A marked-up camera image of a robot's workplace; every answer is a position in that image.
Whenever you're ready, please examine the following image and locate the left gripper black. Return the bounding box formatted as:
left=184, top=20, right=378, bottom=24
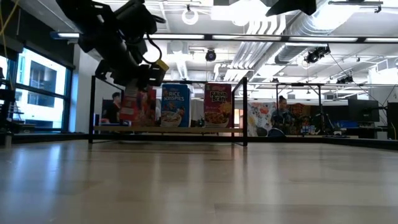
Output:
left=95, top=58, right=170, bottom=91

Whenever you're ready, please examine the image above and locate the blue Rice Krispies cereal box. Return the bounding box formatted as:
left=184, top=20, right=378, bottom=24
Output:
left=160, top=83, right=191, bottom=128

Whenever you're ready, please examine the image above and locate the purple Raisin Bran cereal box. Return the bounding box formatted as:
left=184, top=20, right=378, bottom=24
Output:
left=203, top=82, right=233, bottom=128

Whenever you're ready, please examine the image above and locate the person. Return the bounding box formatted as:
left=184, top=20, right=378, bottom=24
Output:
left=269, top=95, right=295, bottom=137
left=105, top=91, right=123, bottom=124

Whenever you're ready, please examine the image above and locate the long ceiling light strip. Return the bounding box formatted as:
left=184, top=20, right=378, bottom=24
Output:
left=50, top=30, right=398, bottom=44

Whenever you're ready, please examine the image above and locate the dark equipment stand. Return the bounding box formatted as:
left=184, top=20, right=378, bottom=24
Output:
left=0, top=67, right=37, bottom=135

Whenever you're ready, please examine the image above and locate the white ceiling conduit bundle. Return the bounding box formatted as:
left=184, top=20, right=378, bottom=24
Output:
left=229, top=12, right=287, bottom=82

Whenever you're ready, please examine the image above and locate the colourful floral cloth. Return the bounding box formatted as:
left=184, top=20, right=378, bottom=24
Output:
left=248, top=101, right=274, bottom=138

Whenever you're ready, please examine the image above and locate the blue rounded chair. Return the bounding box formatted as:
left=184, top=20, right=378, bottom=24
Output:
left=267, top=128, right=285, bottom=138

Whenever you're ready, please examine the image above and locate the dark patterned cloth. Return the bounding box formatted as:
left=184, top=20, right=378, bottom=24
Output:
left=287, top=103, right=315, bottom=126

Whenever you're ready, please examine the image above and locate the black ceiling spotlight cluster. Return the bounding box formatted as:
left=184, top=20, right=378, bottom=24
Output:
left=304, top=45, right=331, bottom=65

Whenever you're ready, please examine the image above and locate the black tripod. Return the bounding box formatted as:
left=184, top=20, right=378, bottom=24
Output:
left=313, top=111, right=335, bottom=136

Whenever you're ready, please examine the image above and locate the black computer monitor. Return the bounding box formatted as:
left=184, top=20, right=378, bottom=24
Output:
left=347, top=98, right=381, bottom=123
left=323, top=105, right=349, bottom=122
left=387, top=101, right=398, bottom=140

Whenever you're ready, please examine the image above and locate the black ceiling track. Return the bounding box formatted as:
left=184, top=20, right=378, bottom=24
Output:
left=328, top=0, right=384, bottom=14

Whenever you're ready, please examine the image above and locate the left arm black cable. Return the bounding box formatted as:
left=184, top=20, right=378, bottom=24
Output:
left=143, top=14, right=167, bottom=65

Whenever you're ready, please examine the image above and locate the wooden shelf with black frame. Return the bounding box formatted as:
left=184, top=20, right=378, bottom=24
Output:
left=88, top=76, right=249, bottom=147

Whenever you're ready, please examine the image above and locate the white ring lamp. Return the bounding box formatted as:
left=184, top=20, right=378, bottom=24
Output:
left=181, top=7, right=200, bottom=26

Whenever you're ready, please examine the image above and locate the window with dark frame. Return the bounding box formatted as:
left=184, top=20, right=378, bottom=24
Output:
left=0, top=46, right=75, bottom=134

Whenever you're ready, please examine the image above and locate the yellow hanging cable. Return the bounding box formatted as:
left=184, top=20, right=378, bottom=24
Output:
left=0, top=0, right=19, bottom=60

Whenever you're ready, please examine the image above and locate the black metal frame stand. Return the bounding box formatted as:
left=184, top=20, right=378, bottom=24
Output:
left=275, top=82, right=323, bottom=106

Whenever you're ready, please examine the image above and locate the silver ventilation duct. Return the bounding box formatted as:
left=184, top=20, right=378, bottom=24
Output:
left=273, top=0, right=330, bottom=65

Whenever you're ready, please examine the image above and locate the black metal table frame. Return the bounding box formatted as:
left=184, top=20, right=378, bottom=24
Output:
left=0, top=132, right=398, bottom=151

